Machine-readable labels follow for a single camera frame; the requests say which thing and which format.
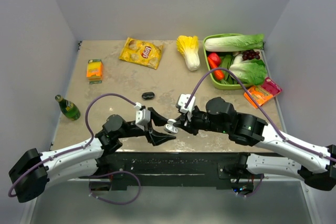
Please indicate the orange pink snack packet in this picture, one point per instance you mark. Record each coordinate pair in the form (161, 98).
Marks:
(261, 94)

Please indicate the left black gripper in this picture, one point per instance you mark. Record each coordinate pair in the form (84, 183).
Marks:
(154, 137)

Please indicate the black earbud charging case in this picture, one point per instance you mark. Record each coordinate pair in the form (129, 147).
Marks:
(148, 95)

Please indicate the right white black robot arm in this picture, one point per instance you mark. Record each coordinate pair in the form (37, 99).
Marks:
(312, 164)

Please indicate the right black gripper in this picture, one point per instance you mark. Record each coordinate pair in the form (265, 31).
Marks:
(183, 123)

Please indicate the yellow napa cabbage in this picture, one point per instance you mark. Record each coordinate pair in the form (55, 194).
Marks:
(187, 46)

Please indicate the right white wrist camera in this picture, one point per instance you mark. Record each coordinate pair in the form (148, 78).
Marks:
(185, 106)

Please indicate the green lettuce head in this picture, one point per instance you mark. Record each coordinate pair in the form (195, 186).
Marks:
(250, 72)

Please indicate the dark purple grapes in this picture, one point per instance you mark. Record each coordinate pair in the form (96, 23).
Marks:
(250, 55)

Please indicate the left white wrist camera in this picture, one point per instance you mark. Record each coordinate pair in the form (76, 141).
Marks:
(142, 116)

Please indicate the orange carrot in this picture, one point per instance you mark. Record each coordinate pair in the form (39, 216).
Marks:
(219, 75)

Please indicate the green glass bottle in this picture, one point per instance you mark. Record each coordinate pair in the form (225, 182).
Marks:
(68, 109)

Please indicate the yellow Lays chips bag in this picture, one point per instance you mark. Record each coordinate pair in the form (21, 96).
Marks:
(142, 53)

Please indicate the black base mount frame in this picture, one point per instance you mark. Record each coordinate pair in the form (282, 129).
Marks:
(195, 169)

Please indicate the red pepper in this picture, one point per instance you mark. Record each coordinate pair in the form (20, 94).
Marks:
(215, 58)

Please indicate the long green white cabbage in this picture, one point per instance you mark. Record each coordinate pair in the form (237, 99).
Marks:
(233, 42)

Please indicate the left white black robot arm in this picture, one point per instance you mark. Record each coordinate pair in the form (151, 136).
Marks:
(35, 171)

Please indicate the white earbud charging case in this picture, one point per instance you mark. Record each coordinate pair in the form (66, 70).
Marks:
(170, 128)

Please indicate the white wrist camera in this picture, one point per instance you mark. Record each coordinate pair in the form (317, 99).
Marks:
(185, 106)
(142, 116)

